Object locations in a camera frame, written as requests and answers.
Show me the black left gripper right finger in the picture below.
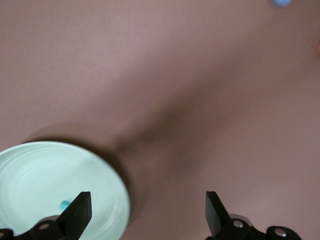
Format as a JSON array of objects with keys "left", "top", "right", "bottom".
[{"left": 205, "top": 190, "right": 302, "bottom": 240}]

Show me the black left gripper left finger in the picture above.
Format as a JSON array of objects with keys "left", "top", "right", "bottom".
[{"left": 0, "top": 191, "right": 93, "bottom": 240}]

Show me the blue letter o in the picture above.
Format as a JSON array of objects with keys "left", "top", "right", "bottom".
[{"left": 271, "top": 0, "right": 292, "bottom": 8}]

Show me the light green plate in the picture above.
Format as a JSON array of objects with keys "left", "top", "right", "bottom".
[{"left": 0, "top": 141, "right": 132, "bottom": 240}]

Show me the brown paper table cover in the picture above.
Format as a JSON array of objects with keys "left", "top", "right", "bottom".
[{"left": 0, "top": 0, "right": 320, "bottom": 240}]

